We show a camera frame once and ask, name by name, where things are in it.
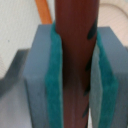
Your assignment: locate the round wooden plate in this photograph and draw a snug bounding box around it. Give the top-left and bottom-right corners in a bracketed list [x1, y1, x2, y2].
[98, 4, 128, 47]

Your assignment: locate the wooden handled fork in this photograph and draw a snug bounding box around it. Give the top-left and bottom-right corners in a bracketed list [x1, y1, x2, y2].
[35, 0, 52, 24]

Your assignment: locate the pale green gripper left finger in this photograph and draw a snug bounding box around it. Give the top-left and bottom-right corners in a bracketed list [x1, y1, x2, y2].
[23, 24, 64, 128]

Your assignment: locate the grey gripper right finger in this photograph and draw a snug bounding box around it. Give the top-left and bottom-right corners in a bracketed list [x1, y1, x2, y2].
[89, 27, 128, 128]

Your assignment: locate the white woven placemat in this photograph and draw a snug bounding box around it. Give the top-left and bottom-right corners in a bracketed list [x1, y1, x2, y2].
[0, 0, 128, 128]

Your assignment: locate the brown toy sausage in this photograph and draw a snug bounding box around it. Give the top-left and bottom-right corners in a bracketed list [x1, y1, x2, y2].
[55, 0, 99, 128]

